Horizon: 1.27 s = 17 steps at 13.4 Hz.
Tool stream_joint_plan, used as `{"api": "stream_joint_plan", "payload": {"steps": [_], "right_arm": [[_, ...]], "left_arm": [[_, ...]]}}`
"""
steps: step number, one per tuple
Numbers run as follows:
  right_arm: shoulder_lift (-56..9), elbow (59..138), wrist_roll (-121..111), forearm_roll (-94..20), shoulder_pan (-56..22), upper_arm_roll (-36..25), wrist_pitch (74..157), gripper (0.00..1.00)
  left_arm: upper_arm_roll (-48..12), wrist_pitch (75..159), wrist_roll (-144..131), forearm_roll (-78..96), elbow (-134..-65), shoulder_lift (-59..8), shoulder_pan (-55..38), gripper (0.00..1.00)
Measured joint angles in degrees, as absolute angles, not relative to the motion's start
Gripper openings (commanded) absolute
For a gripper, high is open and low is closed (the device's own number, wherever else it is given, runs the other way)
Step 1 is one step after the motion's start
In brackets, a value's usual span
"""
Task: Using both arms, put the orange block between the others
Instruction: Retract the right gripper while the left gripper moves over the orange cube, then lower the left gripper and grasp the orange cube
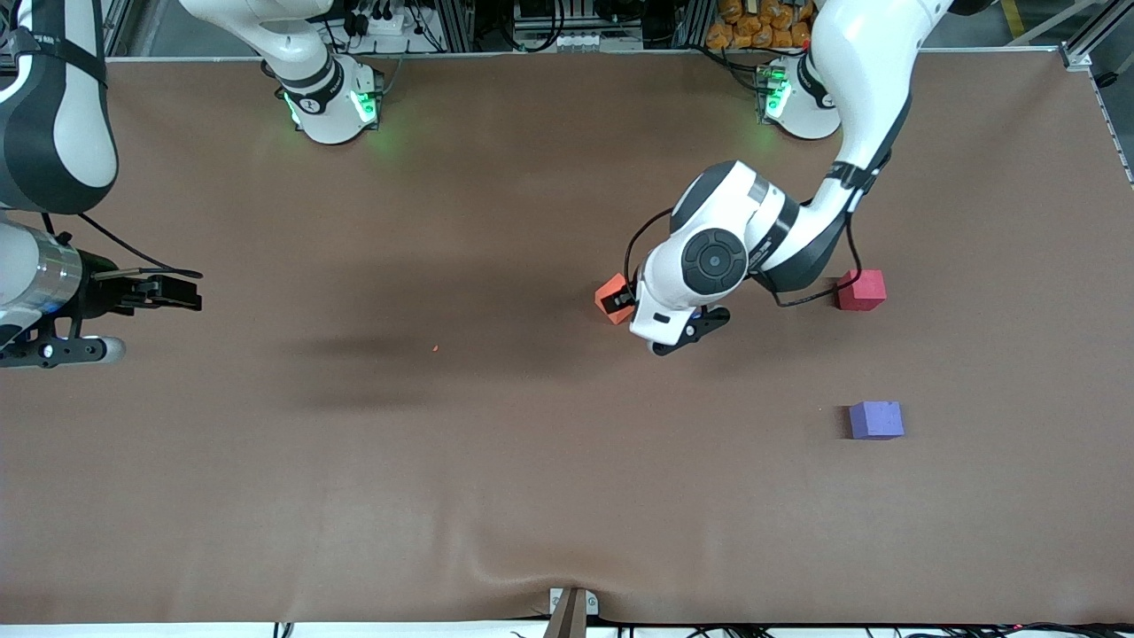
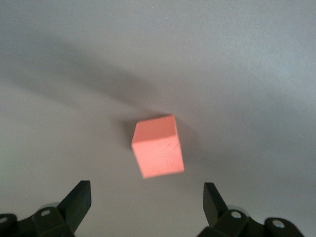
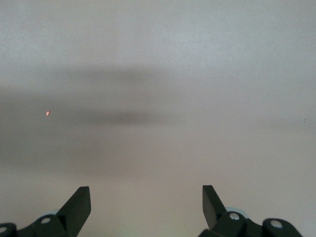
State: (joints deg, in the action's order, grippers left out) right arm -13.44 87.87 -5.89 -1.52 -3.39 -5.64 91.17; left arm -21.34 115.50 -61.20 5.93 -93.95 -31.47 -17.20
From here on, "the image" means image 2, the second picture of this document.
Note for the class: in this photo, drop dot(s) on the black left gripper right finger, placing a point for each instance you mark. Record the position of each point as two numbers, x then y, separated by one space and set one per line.
229 224

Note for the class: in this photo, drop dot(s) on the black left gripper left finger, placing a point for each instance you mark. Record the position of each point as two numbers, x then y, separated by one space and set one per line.
61 222

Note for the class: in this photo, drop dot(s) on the orange foam cube block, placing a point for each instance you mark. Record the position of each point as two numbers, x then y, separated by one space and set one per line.
158 150

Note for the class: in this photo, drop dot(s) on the large table cover cloth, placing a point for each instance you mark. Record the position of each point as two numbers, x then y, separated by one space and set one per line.
222 74

